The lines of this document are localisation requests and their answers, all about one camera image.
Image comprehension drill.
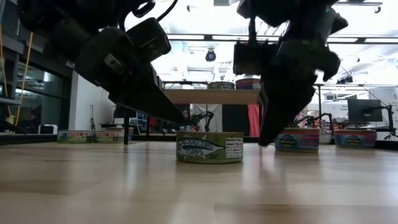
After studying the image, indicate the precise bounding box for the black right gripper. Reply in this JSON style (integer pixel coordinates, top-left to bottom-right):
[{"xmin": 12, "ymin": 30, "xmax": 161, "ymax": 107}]
[{"xmin": 258, "ymin": 39, "xmax": 342, "ymax": 147}]

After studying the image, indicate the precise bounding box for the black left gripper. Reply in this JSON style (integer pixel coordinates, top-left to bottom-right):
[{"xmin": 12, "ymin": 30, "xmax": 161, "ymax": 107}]
[{"xmin": 51, "ymin": 27, "xmax": 187, "ymax": 126}]

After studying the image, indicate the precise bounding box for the wooden shelf black metal frame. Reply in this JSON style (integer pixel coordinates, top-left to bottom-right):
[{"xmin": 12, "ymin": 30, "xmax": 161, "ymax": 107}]
[{"xmin": 123, "ymin": 79, "xmax": 265, "ymax": 146}]

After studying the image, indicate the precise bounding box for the green label albacore tuna can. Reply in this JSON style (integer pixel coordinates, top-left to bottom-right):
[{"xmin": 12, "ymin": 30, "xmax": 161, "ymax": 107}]
[
  {"xmin": 207, "ymin": 81, "xmax": 236, "ymax": 90},
  {"xmin": 175, "ymin": 131, "xmax": 244, "ymax": 165}
]

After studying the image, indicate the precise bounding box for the red curtain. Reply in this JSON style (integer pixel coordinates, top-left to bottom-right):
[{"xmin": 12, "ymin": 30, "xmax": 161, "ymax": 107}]
[{"xmin": 248, "ymin": 104, "xmax": 262, "ymax": 138}]

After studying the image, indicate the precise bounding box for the black background panel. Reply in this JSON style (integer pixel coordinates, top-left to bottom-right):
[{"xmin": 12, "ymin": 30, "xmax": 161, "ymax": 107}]
[{"xmin": 221, "ymin": 104, "xmax": 249, "ymax": 137}]

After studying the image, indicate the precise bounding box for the thin black stand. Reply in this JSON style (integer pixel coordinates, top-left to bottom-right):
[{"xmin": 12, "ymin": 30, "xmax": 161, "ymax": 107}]
[{"xmin": 89, "ymin": 105, "xmax": 96, "ymax": 131}]

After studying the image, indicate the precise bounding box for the white curtain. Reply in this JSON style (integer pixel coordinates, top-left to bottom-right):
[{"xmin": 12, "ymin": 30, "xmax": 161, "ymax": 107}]
[{"xmin": 192, "ymin": 104, "xmax": 223, "ymax": 134}]

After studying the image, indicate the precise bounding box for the black track spotlight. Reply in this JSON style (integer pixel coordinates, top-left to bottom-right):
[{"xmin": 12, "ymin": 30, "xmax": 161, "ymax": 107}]
[{"xmin": 335, "ymin": 74, "xmax": 355, "ymax": 85}]

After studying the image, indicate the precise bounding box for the dark background monitor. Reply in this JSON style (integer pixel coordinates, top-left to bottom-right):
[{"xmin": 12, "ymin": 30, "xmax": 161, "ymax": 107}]
[{"xmin": 347, "ymin": 98, "xmax": 383, "ymax": 123}]

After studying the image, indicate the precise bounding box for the overhead light bar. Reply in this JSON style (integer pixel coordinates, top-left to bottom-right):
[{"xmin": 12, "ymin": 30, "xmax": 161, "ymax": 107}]
[{"xmin": 166, "ymin": 33, "xmax": 398, "ymax": 44}]

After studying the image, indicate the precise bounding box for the small white box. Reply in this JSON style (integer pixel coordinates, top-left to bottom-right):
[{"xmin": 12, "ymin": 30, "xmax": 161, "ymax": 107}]
[{"xmin": 37, "ymin": 124, "xmax": 58, "ymax": 135}]

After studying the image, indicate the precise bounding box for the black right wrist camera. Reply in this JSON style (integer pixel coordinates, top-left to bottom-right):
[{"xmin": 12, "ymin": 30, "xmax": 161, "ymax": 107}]
[{"xmin": 233, "ymin": 40, "xmax": 280, "ymax": 76}]

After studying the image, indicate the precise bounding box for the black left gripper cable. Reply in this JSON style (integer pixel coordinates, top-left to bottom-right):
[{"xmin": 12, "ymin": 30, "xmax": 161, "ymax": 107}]
[{"xmin": 132, "ymin": 0, "xmax": 180, "ymax": 22}]

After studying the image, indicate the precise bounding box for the yellow cable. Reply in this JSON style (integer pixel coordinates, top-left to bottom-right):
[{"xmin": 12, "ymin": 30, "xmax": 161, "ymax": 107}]
[{"xmin": 0, "ymin": 24, "xmax": 34, "ymax": 127}]

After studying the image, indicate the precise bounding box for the black ceiling rail fixture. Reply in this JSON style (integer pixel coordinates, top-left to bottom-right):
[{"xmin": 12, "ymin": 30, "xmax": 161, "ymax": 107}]
[{"xmin": 334, "ymin": 1, "xmax": 384, "ymax": 14}]

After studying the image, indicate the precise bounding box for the black metal table frame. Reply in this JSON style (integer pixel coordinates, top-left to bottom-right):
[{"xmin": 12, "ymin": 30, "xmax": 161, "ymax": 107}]
[{"xmin": 0, "ymin": 133, "xmax": 398, "ymax": 151}]

